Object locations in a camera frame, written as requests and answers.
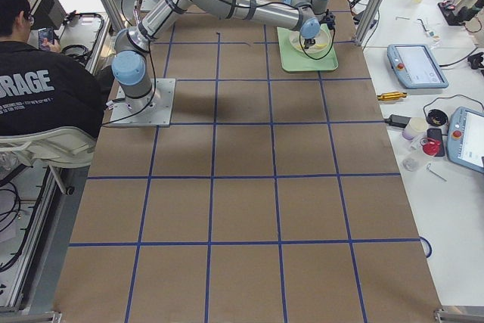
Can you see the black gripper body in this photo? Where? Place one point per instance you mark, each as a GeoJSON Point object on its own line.
{"type": "Point", "coordinates": [309, 41]}

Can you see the yellow plastic fork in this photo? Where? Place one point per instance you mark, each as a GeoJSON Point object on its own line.
{"type": "Point", "coordinates": [312, 49]}

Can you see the white round plate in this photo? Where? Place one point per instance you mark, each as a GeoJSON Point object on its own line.
{"type": "Point", "coordinates": [324, 36]}

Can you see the light green tray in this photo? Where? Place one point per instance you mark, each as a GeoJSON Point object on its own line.
{"type": "Point", "coordinates": [294, 61]}

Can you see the gold cylindrical tool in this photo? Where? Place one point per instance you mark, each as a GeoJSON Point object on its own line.
{"type": "Point", "coordinates": [391, 96]}

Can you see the teach pendant far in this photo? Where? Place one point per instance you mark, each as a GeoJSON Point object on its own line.
{"type": "Point", "coordinates": [415, 66]}

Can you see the teach pendant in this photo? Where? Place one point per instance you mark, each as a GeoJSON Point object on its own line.
{"type": "Point", "coordinates": [415, 66]}
{"type": "Point", "coordinates": [465, 140]}

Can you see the black smartphone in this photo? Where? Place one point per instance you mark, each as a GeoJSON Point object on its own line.
{"type": "Point", "coordinates": [435, 135]}

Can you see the teach pendant near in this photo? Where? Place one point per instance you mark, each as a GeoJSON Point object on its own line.
{"type": "Point", "coordinates": [465, 140]}

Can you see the office chair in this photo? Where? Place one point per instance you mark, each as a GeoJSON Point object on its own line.
{"type": "Point", "coordinates": [60, 148]}

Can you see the person in black jacket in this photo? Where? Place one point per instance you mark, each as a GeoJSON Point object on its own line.
{"type": "Point", "coordinates": [44, 90]}

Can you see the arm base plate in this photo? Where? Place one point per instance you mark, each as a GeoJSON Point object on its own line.
{"type": "Point", "coordinates": [155, 109]}

